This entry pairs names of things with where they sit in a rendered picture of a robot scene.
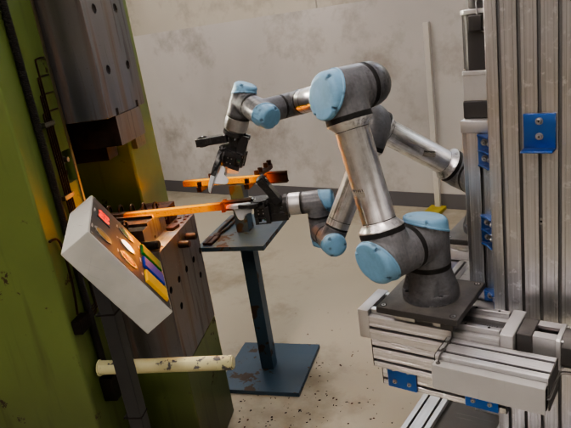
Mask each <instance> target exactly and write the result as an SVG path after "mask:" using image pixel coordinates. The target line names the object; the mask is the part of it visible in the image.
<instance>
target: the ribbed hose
mask: <svg viewBox="0 0 571 428"><path fill-rule="evenodd" d="M0 9H1V10H0V11H1V14H2V17H3V21H4V22H3V23H4V25H5V27H6V28H5V29H6V32H7V33H8V34H7V35H8V39H9V42H10V45H11V46H10V47H11V48H12V49H11V50H12V53H13V56H14V60H15V63H16V65H17V66H16V67H17V71H18V73H19V74H18V75H19V77H20V81H21V84H22V85H21V86H22V88H23V89H22V90H23V92H24V95H25V101H26V102H27V106H28V107H27V108H29V109H28V110H29V113H30V118H31V120H32V124H33V127H34V128H33V129H34V131H35V134H36V137H37V142H38V145H39V146H38V147H39V150H41V151H40V152H41V156H42V160H43V162H44V163H43V164H44V166H45V169H46V170H45V171H46V174H47V178H48V182H49V186H50V189H51V192H52V196H53V199H54V202H55V203H54V204H55V205H56V211H57V213H58V217H59V221H60V226H61V229H62V231H63V235H64V237H65V232H66V229H67V224H68V220H67V217H66V214H65V208H64V205H63V203H62V202H63V201H62V198H61V196H60V192H59V186H58V184H57V182H56V181H57V180H56V176H55V175H54V174H55V173H54V170H53V167H52V163H51V162H52V161H51V160H50V159H51V158H50V155H49V152H48V148H47V145H46V143H45V142H46V141H45V140H46V139H45V137H44V136H43V135H44V134H43V130H42V125H41V123H40V120H39V119H40V118H38V117H39V115H38V113H37V107H36V104H35V102H34V101H35V100H34V97H33V95H32V90H31V86H30V85H31V84H30V83H29V80H28V79H29V78H27V77H28V75H27V73H26V69H25V65H24V61H23V58H22V57H23V56H21V55H22V54H21V50H20V46H19V44H18V41H17V40H18V38H17V35H15V34H16V33H15V29H14V25H13V21H12V17H11V13H10V11H9V7H8V4H7V0H0ZM72 268H73V271H74V274H75V277H76V282H77V286H78V289H79V292H80V295H81V299H82V305H83V307H84V311H85V312H86V311H88V313H89V315H90V318H91V321H92V325H91V326H90V332H91V335H92V338H93V343H94V347H95V350H96V352H97V356H98V359H101V360H106V358H105V353H104V350H103V346H102V343H101V340H100V336H99V331H98V328H97V324H96V321H95V319H94V315H93V309H92V307H91V302H90V300H89V296H88V291H87V288H86V285H85V282H84V278H83V276H82V274H81V273H80V272H79V271H77V270H76V269H75V268H74V267H73V266H72ZM99 383H100V385H101V389H102V392H103V395H104V398H105V401H117V400H118V399H119V398H120V396H121V395H122V394H121V390H120V387H119V384H118V380H117V377H116V374H103V375H102V376H100V378H99Z"/></svg>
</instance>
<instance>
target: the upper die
mask: <svg viewBox="0 0 571 428"><path fill-rule="evenodd" d="M66 127H67V131H68V134H69V137H70V141H71V147H72V150H73V151H79V150H86V149H101V148H108V147H116V146H122V145H124V144H126V143H128V142H130V141H132V140H133V139H135V138H137V137H139V136H140V135H142V134H144V133H145V129H144V122H143V117H142V114H141V109H140V106H136V107H135V108H132V109H130V110H127V111H125V112H123V113H121V114H119V115H115V116H113V117H111V118H109V119H105V120H98V121H85V122H78V123H71V124H66Z"/></svg>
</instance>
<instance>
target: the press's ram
mask: <svg viewBox="0 0 571 428"><path fill-rule="evenodd" d="M33 1H34V4H35V8H36V11H37V17H38V20H39V24H40V27H41V31H42V36H43V40H44V43H45V47H46V50H47V53H48V59H49V63H50V66H51V69H52V72H53V76H54V82H55V85H56V88H57V92H58V95H59V101H60V104H61V108H62V111H63V115H64V118H65V124H71V123H78V122H85V121H98V120H105V119H109V118H111V117H113V116H115V115H119V114H121V113H123V112H125V111H127V110H130V109H132V108H135V107H136V106H139V105H141V104H144V95H143V92H142V87H141V84H140V80H139V73H138V68H137V65H136V60H135V56H134V52H133V45H132V41H131V37H130V33H129V29H128V25H127V18H126V14H125V9H124V6H123V1H122V0H33Z"/></svg>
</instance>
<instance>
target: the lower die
mask: <svg viewBox="0 0 571 428"><path fill-rule="evenodd" d="M126 212H128V211H121V212H112V213H111V215H121V214H125V213H126ZM116 220H118V221H119V222H120V223H122V221H124V220H125V221H127V224H128V227H129V228H128V229H127V230H128V231H129V232H130V233H131V234H132V235H133V236H134V237H135V238H136V239H137V240H138V241H139V242H143V241H153V240H156V239H157V237H158V236H159V235H160V234H161V233H162V232H163V231H164V230H165V229H166V227H167V225H166V221H165V217H153V215H143V216H134V217H116Z"/></svg>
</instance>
